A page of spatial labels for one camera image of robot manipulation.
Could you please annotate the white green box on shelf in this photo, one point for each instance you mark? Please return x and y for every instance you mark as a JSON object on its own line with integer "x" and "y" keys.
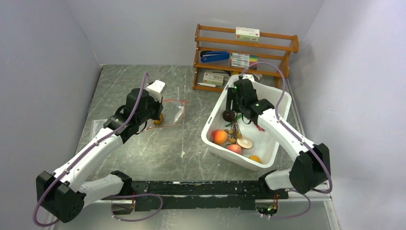
{"x": 247, "y": 34}

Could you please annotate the coloured marker pen pack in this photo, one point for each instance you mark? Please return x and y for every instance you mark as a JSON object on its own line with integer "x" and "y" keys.
{"x": 242, "y": 60}

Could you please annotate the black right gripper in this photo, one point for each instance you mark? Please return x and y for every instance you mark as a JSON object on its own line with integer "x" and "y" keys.
{"x": 231, "y": 97}

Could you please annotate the dark purple mangosteen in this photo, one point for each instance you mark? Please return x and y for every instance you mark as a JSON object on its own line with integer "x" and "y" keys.
{"x": 228, "y": 116}

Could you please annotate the small red peach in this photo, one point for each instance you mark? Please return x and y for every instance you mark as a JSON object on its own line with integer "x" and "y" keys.
{"x": 235, "y": 148}

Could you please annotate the blue stapler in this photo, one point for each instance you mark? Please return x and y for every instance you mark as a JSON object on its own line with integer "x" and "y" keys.
{"x": 212, "y": 56}

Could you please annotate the clear zip top bag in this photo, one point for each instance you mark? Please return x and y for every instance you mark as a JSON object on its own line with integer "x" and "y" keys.
{"x": 172, "y": 113}

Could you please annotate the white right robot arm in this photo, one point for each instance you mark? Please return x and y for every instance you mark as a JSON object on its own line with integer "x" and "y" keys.
{"x": 311, "y": 162}

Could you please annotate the small orange fruit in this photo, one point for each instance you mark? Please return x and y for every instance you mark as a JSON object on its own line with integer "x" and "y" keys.
{"x": 255, "y": 158}

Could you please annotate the large orange peach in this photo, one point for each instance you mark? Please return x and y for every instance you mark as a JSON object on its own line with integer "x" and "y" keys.
{"x": 219, "y": 137}

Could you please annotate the brown longan twig bunch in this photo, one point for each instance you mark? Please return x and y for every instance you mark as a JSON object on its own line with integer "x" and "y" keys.
{"x": 233, "y": 133}

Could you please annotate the half cut mushroom slice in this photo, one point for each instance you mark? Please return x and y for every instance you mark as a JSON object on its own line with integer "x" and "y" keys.
{"x": 245, "y": 142}

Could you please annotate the white plastic bin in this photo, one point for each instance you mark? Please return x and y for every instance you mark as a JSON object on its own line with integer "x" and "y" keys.
{"x": 264, "y": 145}

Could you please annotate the wooden shelf rack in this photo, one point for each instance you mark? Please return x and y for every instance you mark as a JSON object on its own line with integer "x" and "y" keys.
{"x": 273, "y": 48}

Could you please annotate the aluminium rail frame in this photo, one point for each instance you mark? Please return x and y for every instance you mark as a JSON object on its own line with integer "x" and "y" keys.
{"x": 324, "y": 187}

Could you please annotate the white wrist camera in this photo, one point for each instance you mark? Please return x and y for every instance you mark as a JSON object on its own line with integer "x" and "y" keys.
{"x": 156, "y": 89}
{"x": 249, "y": 77}

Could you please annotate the paper sheet on table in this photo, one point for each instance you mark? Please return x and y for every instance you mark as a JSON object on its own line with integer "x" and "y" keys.
{"x": 96, "y": 126}

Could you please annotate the white red box lower shelf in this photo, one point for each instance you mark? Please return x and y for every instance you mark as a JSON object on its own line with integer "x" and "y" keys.
{"x": 217, "y": 79}

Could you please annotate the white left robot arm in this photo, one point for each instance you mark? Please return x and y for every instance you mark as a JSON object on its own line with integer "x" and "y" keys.
{"x": 62, "y": 194}

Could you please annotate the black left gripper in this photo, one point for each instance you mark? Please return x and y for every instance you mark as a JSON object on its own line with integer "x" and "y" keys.
{"x": 159, "y": 106}

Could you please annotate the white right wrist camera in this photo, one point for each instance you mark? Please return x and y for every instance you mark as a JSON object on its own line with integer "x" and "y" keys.
{"x": 249, "y": 77}

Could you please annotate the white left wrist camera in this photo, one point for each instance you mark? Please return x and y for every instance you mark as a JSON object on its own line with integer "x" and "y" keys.
{"x": 156, "y": 89}

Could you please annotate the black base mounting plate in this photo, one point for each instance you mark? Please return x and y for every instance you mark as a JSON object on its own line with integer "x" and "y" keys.
{"x": 151, "y": 195}

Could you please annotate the green bean pod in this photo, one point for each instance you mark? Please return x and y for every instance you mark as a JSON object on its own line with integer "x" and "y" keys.
{"x": 234, "y": 120}

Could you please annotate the red grape bunch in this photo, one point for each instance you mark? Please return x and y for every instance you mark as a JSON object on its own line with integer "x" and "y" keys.
{"x": 259, "y": 128}

